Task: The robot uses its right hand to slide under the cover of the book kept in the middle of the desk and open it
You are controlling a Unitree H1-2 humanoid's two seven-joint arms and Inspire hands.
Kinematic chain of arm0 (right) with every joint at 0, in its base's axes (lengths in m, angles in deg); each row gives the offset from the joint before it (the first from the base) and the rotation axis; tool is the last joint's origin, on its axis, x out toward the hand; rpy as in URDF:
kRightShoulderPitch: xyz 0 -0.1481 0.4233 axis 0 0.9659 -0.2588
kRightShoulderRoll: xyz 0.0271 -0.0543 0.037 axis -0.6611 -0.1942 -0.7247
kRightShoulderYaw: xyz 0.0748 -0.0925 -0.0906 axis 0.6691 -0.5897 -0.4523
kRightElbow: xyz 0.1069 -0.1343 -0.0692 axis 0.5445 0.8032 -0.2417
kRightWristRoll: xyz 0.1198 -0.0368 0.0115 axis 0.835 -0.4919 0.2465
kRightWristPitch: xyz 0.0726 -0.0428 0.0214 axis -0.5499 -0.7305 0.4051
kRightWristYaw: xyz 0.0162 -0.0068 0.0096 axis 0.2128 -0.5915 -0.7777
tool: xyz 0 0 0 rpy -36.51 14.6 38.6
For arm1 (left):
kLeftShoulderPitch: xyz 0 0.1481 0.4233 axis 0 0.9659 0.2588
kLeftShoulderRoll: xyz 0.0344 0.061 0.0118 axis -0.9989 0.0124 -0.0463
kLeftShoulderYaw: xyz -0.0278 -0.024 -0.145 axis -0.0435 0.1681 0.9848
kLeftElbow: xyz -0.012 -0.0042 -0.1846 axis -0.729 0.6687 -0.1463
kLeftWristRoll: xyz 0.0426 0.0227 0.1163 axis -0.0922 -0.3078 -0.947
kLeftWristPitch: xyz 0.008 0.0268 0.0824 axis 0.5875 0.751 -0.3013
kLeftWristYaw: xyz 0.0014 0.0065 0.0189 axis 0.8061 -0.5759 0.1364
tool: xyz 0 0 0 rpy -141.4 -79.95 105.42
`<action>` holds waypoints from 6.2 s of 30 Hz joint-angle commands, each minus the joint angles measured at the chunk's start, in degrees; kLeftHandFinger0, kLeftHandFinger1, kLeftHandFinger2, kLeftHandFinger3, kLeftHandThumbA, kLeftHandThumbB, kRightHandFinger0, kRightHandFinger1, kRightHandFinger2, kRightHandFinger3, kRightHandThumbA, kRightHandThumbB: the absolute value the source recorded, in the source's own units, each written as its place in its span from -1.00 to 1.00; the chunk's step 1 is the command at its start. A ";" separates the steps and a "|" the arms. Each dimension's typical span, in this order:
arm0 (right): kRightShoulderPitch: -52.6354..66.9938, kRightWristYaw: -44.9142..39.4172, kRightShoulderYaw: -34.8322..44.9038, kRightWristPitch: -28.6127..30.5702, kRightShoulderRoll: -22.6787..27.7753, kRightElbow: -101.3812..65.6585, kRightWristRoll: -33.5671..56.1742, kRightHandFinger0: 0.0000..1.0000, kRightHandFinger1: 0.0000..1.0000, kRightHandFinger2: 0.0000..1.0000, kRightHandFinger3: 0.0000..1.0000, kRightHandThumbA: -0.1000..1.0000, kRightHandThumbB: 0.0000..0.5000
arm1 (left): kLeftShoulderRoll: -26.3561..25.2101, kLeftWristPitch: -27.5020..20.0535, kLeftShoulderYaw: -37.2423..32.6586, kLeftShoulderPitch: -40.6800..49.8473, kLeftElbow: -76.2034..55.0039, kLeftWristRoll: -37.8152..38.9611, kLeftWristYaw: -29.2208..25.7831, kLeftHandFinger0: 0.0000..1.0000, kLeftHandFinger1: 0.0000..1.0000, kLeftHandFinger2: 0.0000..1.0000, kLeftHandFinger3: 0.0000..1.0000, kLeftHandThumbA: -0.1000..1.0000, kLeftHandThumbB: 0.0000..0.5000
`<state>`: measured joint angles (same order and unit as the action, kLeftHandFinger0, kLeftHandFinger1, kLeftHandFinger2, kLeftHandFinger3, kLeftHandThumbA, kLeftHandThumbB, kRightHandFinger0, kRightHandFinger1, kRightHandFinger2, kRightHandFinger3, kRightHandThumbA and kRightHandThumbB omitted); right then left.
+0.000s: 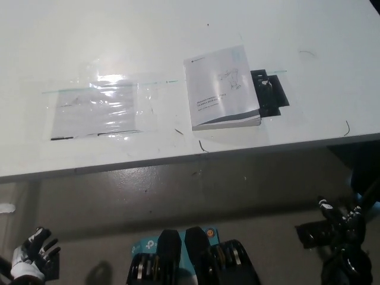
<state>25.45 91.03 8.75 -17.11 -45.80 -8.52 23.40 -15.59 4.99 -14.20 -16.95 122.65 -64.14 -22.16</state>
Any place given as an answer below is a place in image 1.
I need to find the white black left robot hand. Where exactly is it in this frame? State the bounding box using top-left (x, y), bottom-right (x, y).
top-left (9, 227), bottom-right (62, 281)

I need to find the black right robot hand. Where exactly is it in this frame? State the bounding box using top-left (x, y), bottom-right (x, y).
top-left (316, 195), bottom-right (364, 242)

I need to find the white paperback manual book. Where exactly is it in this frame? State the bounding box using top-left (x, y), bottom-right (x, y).
top-left (182, 45), bottom-right (262, 132)

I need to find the black ribbed robot body block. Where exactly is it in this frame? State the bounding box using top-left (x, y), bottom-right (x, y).
top-left (126, 228), bottom-right (182, 285)
top-left (183, 226), bottom-right (259, 285)

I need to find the clear plastic film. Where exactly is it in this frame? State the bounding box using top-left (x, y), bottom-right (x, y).
top-left (41, 71), bottom-right (158, 142)

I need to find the dark desk frame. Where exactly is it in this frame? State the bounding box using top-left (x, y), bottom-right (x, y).
top-left (325, 135), bottom-right (380, 208)

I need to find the black plastic bracket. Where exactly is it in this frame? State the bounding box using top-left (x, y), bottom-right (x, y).
top-left (250, 68), bottom-right (290, 117)

